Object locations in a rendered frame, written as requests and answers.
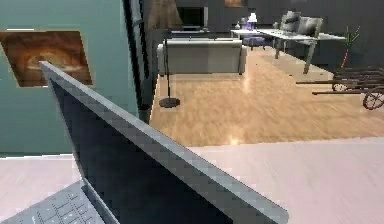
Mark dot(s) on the grey laptop with black screen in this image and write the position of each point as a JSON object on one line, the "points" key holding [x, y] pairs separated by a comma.
{"points": [[133, 166]]}

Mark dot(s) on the black floor lamp brown shade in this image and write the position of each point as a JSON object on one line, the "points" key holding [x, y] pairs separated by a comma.
{"points": [[168, 66]]}

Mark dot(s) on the grey sofa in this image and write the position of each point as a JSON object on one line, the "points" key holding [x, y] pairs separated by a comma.
{"points": [[203, 55]]}

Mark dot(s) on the purple stool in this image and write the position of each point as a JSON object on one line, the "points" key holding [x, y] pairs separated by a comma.
{"points": [[254, 40]]}

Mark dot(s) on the black television set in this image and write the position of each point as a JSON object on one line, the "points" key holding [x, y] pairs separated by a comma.
{"points": [[190, 16]]}

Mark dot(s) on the white table lamp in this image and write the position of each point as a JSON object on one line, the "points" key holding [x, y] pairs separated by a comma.
{"points": [[252, 18]]}

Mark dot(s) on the grey long table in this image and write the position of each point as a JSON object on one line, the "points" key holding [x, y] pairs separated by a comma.
{"points": [[293, 36]]}

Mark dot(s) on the grey armchair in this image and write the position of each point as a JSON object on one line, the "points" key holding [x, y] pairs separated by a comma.
{"points": [[301, 23]]}

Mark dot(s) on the dark wooden cart with wheels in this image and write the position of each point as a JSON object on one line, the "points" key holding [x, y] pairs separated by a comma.
{"points": [[360, 81]]}

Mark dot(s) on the green house plant red stem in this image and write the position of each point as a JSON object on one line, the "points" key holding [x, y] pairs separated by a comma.
{"points": [[350, 43]]}

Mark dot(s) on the black door frame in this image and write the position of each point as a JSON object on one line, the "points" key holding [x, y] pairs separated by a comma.
{"points": [[135, 50]]}

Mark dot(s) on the orange framed wall picture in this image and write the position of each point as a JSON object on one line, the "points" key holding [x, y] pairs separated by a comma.
{"points": [[235, 3]]}

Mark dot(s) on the brown framed wall picture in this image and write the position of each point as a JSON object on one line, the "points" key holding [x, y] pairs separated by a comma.
{"points": [[46, 56]]}

